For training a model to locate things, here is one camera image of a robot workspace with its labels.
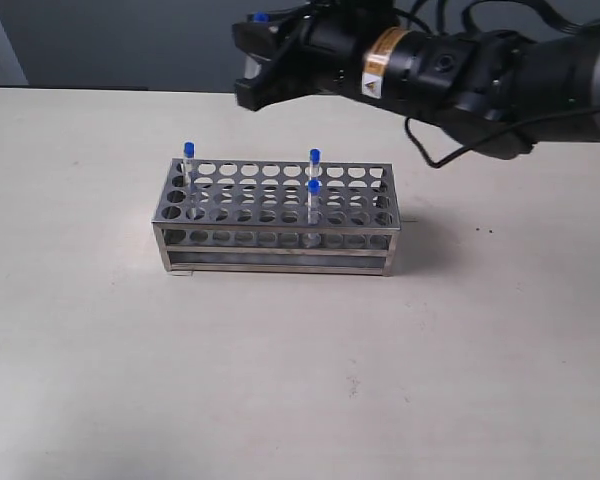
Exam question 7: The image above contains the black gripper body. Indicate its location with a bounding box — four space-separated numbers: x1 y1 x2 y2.
283 1 533 160

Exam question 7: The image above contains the blue capped tube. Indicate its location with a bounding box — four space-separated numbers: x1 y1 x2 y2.
245 12 269 78
182 141 196 219
306 178 320 247
307 148 321 181

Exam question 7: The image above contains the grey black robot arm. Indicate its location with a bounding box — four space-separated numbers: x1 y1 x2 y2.
232 1 600 160

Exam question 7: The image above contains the stainless steel test tube rack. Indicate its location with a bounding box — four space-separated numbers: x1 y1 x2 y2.
152 159 401 275

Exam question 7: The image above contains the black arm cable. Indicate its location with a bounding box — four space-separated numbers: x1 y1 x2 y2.
403 0 600 169

